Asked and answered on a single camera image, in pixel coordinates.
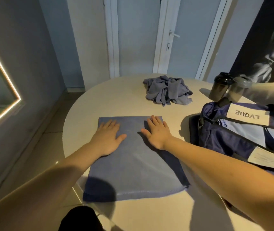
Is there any person's left hand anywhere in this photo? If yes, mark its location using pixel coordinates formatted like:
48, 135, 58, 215
89, 120, 127, 157

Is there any person's right hand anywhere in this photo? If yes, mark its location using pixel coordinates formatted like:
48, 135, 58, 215
141, 115, 174, 151

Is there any blue towel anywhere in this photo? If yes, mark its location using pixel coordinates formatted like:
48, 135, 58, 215
82, 116, 191, 203

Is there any person's left forearm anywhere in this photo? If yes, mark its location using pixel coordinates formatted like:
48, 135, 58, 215
0, 141, 104, 231

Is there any person's right forearm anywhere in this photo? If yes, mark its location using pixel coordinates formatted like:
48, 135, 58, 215
162, 137, 274, 231

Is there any crumpled grey-blue cloth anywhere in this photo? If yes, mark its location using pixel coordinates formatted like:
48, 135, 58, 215
143, 75, 193, 107

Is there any navy blue sports bag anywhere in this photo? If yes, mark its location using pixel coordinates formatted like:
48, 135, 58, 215
189, 101, 274, 186

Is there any dark shaker bottle black lid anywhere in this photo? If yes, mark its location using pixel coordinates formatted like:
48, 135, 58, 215
208, 72, 235, 102

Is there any grey shaker bottle grey lid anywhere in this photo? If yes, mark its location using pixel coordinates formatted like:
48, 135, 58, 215
226, 74, 253, 103

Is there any person's black trouser leg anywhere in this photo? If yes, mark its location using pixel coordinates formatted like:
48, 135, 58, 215
58, 205, 106, 231

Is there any white door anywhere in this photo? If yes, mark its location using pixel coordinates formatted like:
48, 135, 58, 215
103, 0, 234, 80

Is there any dark wall poster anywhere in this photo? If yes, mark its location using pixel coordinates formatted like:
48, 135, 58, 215
229, 0, 274, 83

